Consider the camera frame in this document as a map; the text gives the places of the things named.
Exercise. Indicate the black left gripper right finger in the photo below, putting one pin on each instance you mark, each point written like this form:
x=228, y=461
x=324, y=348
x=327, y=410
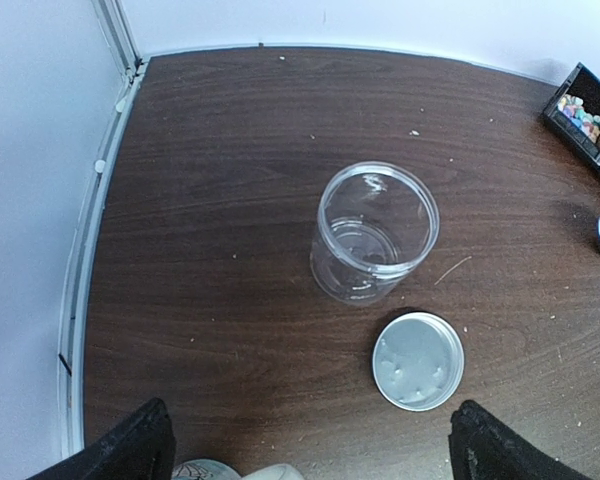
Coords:
x=483, y=447

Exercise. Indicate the silver metal jar lid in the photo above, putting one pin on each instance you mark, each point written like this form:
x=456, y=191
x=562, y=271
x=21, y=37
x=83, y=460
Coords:
x=418, y=361

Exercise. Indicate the clear plastic jar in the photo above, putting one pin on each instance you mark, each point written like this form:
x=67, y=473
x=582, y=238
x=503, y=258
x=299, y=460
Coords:
x=375, y=224

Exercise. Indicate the black three-compartment candy tray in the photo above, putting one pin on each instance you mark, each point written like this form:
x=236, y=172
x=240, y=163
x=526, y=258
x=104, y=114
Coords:
x=573, y=115

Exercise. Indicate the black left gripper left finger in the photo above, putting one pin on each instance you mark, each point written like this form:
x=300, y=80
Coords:
x=142, y=446

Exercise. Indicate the white shoe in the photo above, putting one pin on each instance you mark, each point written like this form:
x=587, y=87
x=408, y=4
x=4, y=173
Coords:
x=207, y=469

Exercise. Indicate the aluminium corner post left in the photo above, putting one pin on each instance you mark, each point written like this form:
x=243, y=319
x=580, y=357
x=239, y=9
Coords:
x=117, y=33

